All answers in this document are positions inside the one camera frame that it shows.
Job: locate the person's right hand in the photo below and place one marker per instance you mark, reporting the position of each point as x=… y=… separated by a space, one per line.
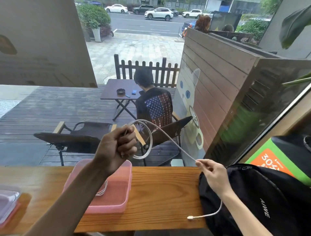
x=216 y=177

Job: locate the person's left hand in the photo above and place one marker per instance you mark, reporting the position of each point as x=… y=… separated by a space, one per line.
x=114 y=148

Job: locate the pink plastic container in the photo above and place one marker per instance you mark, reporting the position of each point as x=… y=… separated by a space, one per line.
x=116 y=194

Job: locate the clear container lid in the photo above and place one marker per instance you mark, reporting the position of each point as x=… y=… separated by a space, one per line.
x=7 y=204

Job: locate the person's right forearm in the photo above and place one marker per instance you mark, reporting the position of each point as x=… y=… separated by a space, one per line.
x=245 y=216

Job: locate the person's left forearm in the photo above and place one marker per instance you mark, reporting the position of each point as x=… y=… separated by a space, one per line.
x=68 y=204

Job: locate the small white box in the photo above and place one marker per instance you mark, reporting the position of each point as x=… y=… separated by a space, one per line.
x=177 y=163

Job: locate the dark folding chair wooden armrests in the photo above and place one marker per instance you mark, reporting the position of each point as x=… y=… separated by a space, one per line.
x=170 y=131
x=80 y=141

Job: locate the black backpack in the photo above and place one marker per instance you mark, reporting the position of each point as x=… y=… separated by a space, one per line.
x=255 y=194

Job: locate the green and orange printed stand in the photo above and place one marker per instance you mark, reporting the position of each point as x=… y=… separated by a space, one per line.
x=264 y=161

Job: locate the black ashtray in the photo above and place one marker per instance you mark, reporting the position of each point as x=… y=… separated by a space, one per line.
x=120 y=91

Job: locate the dark folding outdoor table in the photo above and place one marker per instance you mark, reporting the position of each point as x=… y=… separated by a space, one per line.
x=111 y=86

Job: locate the dark wooden picket fence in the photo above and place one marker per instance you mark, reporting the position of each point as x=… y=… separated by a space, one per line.
x=117 y=69

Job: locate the wooden partition with cat painting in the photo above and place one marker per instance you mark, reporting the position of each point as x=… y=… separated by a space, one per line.
x=213 y=77

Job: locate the white planter pot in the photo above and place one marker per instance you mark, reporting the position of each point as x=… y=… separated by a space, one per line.
x=96 y=34

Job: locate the long narrow green leaf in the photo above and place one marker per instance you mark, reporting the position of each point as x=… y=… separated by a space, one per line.
x=297 y=81

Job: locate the green bush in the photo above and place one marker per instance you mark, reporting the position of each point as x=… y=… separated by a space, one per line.
x=93 y=17

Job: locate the white sedan car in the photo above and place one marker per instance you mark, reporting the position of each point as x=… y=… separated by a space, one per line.
x=116 y=8

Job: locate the dark green suv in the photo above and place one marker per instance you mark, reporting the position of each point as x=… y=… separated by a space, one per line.
x=138 y=9

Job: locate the white suv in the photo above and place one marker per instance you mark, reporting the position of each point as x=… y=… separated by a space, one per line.
x=159 y=14
x=192 y=13

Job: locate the blue scooter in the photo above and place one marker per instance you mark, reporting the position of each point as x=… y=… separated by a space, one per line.
x=187 y=26

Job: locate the dark grey sedan car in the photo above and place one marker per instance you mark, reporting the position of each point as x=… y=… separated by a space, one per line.
x=175 y=12

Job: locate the green shrubs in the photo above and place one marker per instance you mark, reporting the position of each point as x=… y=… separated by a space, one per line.
x=252 y=28

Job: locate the dark display board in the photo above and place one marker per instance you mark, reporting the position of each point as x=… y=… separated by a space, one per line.
x=224 y=19

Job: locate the large green leaf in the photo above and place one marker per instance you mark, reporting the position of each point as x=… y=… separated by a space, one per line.
x=294 y=26

